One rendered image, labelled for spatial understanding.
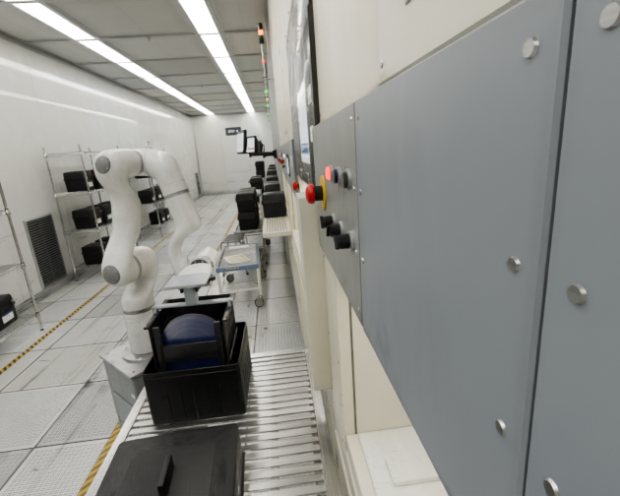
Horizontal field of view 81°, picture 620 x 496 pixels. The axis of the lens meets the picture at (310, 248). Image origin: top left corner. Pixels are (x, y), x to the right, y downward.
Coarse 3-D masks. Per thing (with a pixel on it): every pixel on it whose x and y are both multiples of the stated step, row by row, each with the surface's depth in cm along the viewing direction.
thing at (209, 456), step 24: (192, 432) 90; (216, 432) 89; (120, 456) 84; (144, 456) 83; (168, 456) 79; (192, 456) 82; (216, 456) 82; (240, 456) 89; (120, 480) 78; (144, 480) 77; (168, 480) 76; (192, 480) 76; (216, 480) 76; (240, 480) 84
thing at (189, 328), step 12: (180, 324) 106; (192, 324) 106; (204, 324) 106; (168, 336) 106; (180, 336) 107; (192, 336) 107; (204, 336) 107; (192, 360) 109; (204, 360) 110; (216, 360) 110
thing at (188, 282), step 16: (176, 288) 105; (192, 288) 110; (160, 304) 112; (176, 304) 112; (192, 304) 112; (208, 304) 123; (224, 304) 124; (160, 320) 112; (224, 320) 104; (160, 336) 104; (224, 336) 105; (160, 352) 105; (176, 352) 105; (192, 352) 106; (208, 352) 106; (224, 352) 109; (160, 368) 106
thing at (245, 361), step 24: (240, 336) 132; (240, 360) 108; (168, 384) 104; (192, 384) 105; (216, 384) 105; (240, 384) 107; (168, 408) 106; (192, 408) 107; (216, 408) 108; (240, 408) 108
